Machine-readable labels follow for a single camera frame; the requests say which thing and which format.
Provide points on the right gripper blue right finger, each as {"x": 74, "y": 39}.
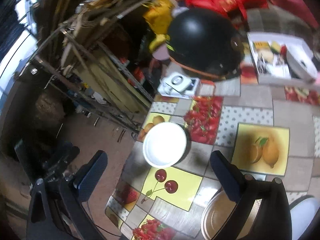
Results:
{"x": 231, "y": 179}

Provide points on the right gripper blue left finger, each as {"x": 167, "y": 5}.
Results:
{"x": 87, "y": 177}

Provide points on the beige round plate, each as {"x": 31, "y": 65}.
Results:
{"x": 217, "y": 212}

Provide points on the large white foam bowl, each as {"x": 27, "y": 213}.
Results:
{"x": 305, "y": 217}

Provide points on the fruit pattern tablecloth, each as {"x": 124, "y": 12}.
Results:
{"x": 245, "y": 101}

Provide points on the metal storage shelf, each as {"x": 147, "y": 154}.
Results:
{"x": 75, "y": 55}

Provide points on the white rectangular tray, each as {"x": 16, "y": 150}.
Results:
{"x": 268, "y": 51}

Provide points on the white foam bowl in tray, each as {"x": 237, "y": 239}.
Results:
{"x": 301, "y": 64}

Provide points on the black motorcycle helmet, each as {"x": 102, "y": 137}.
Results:
{"x": 205, "y": 45}

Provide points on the yellow plastic bag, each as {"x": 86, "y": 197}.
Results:
{"x": 158, "y": 17}

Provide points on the white device with cables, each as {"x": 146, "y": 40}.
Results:
{"x": 177, "y": 85}

